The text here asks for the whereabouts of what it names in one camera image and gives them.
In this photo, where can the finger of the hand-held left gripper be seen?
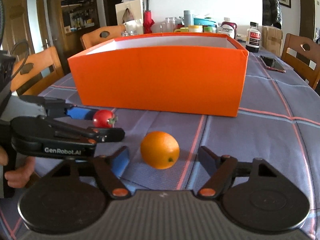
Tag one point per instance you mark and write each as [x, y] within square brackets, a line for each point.
[110, 133]
[78, 113]

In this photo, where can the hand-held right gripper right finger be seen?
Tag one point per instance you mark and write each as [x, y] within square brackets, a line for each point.
[207, 158]

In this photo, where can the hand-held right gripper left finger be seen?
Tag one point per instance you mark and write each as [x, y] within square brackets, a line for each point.
[120, 160]

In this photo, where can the red tomato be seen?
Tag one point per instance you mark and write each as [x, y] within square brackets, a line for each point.
[103, 118]

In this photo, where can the small orange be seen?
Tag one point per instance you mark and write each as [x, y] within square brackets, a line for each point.
[160, 150]

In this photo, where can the orange cardboard box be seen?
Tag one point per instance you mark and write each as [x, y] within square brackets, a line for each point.
[160, 80]

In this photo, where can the person's left hand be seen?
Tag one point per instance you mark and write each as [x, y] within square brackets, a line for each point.
[20, 175]

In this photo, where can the wooden chair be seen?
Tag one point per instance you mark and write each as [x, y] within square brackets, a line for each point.
[292, 55]
[92, 38]
[42, 62]

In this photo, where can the clear glass cup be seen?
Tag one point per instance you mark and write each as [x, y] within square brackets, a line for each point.
[128, 33]

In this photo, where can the white bag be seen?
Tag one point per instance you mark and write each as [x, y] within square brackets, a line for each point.
[133, 27]

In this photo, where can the dark wooden shelf cabinet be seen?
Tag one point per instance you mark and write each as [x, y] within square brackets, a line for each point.
[80, 7]

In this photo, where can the light wooden door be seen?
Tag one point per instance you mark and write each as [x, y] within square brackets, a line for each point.
[37, 10]

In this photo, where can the smartphone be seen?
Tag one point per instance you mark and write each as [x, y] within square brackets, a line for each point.
[272, 63]

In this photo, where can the red folded umbrella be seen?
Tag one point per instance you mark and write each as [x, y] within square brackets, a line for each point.
[148, 20]

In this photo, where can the beige paper bag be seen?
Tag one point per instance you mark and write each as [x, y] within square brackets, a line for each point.
[132, 8]

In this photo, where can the clear glass jar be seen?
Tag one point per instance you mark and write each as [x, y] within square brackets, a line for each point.
[170, 25]

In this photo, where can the yellow mug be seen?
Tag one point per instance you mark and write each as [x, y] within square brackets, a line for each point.
[181, 30]

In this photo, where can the dark glass bottle red label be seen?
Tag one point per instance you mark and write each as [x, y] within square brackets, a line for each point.
[253, 38]

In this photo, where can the white jar yellow lid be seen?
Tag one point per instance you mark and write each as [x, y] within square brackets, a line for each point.
[195, 28]

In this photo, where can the purple vitamin bottle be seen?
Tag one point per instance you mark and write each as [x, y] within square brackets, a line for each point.
[229, 30]

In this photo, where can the brown cardboard carton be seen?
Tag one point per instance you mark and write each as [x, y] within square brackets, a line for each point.
[272, 40]

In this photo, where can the teal plastic bowl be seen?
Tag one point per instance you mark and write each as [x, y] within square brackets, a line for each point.
[205, 21]

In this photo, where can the grey-blue tumbler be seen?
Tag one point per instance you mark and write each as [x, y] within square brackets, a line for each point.
[188, 18]

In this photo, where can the dark hanging jacket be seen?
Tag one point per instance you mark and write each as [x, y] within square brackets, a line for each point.
[271, 5]

